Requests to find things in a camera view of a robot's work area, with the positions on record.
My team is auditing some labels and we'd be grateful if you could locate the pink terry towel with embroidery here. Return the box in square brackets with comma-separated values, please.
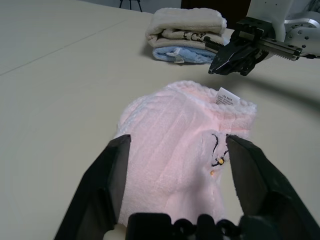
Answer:
[113, 79, 258, 227]

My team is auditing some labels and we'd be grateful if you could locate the light blue folded towel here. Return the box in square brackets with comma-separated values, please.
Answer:
[151, 45, 218, 65]

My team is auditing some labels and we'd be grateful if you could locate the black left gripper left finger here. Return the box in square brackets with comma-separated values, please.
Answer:
[53, 134, 132, 240]

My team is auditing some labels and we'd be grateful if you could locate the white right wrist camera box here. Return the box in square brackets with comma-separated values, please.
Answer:
[246, 0, 293, 43]

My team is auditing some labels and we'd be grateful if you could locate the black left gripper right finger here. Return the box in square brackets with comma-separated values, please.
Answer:
[225, 134, 320, 240]

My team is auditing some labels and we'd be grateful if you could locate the black tripod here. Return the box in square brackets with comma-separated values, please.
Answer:
[118, 0, 143, 13]

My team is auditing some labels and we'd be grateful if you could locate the beige folded terry towel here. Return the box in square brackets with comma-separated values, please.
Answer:
[145, 7, 228, 50]

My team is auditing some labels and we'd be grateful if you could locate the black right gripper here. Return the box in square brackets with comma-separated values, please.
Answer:
[203, 16, 303, 76]

